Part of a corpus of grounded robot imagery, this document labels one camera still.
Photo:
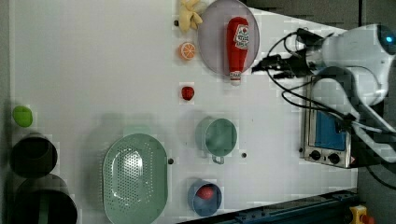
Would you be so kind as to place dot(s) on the red strawberry toy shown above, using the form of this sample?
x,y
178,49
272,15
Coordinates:
x,y
187,93

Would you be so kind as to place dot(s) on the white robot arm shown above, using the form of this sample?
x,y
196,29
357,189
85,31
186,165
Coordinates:
x,y
350,74

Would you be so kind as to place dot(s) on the green perforated colander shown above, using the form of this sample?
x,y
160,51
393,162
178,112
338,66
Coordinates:
x,y
135,180

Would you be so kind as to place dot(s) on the yellow emergency stop button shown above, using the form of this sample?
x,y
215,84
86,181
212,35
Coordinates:
x,y
360,215

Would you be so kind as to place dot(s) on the blue bowl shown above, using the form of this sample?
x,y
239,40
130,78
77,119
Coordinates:
x,y
204,208

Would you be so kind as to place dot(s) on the yellow plush toy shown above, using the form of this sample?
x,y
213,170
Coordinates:
x,y
188,17

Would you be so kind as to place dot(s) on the round grey plate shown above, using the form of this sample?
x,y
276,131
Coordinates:
x,y
212,34

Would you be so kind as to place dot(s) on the green metal cup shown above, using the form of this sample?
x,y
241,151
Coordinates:
x,y
217,137

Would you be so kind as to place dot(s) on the blue metal frame rail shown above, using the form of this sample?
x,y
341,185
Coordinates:
x,y
329,208

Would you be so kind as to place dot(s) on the dark round container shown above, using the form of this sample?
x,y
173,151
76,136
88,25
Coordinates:
x,y
45,200
34,156

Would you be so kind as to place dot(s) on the green round toy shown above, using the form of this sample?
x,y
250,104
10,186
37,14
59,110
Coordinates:
x,y
23,116

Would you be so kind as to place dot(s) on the orange slice toy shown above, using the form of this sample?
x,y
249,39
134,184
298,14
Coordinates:
x,y
186,51

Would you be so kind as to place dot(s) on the red ball toy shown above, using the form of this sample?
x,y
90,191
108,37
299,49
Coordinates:
x,y
205,192

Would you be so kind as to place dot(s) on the silver toaster oven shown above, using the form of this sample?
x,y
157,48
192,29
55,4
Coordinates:
x,y
326,139

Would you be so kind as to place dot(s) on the red plush ketchup bottle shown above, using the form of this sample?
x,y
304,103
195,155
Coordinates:
x,y
237,34

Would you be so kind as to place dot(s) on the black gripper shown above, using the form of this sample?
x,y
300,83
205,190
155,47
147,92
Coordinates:
x,y
291,67

